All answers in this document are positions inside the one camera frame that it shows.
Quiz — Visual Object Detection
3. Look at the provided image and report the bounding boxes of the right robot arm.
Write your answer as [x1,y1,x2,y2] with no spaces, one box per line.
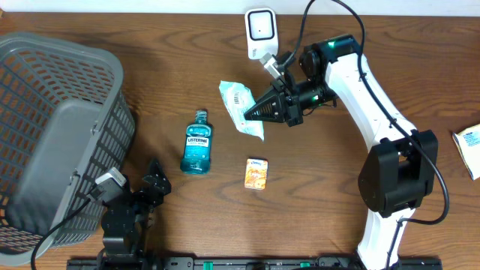
[244,34,438,269]

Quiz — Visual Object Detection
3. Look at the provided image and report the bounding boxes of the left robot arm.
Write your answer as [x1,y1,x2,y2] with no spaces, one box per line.
[95,158,172,269]

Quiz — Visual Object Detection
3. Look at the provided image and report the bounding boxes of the teal wet wipes pack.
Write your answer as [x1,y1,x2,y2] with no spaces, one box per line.
[219,81,265,141]

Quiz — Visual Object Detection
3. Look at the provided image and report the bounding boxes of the grey plastic shopping basket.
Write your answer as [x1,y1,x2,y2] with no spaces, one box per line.
[1,32,135,266]

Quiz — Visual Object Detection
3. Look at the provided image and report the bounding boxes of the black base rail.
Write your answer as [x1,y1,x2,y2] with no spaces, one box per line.
[66,256,444,270]

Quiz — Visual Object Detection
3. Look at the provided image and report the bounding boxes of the blue Listerine mouthwash bottle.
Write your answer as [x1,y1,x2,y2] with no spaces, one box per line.
[180,109,212,175]

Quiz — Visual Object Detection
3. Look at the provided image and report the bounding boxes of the orange tissue pack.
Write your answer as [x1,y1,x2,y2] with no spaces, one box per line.
[244,158,269,191]

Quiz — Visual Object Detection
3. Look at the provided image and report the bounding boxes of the yellow snack bag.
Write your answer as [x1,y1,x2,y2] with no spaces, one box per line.
[452,124,480,181]

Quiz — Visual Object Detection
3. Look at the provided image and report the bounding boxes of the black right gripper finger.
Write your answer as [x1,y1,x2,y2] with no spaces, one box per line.
[244,88,286,123]
[271,73,296,97]

